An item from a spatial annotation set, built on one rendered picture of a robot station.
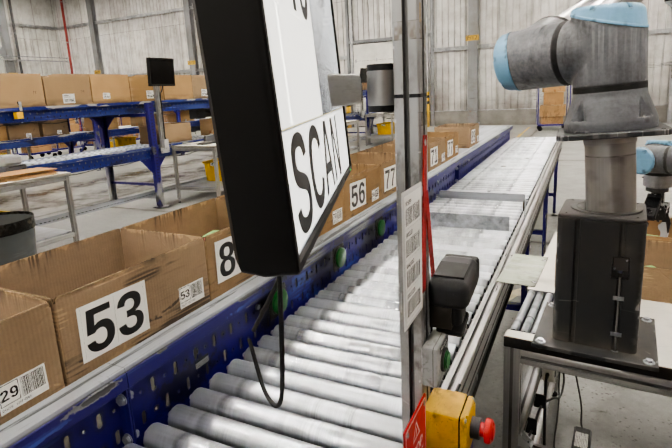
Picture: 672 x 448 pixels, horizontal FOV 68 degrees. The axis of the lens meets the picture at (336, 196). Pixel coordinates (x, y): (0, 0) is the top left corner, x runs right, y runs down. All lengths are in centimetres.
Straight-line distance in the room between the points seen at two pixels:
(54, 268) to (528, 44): 124
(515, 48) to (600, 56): 21
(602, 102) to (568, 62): 12
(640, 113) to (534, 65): 25
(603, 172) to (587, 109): 15
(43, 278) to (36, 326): 35
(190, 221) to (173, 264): 47
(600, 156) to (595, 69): 19
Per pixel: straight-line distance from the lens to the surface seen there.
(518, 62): 132
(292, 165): 38
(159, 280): 116
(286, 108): 38
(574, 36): 126
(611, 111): 122
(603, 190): 128
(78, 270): 139
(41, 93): 639
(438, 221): 235
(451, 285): 80
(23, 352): 100
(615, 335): 134
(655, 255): 195
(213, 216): 171
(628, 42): 124
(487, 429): 88
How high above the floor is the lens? 138
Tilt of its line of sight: 12 degrees down
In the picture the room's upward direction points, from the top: 3 degrees counter-clockwise
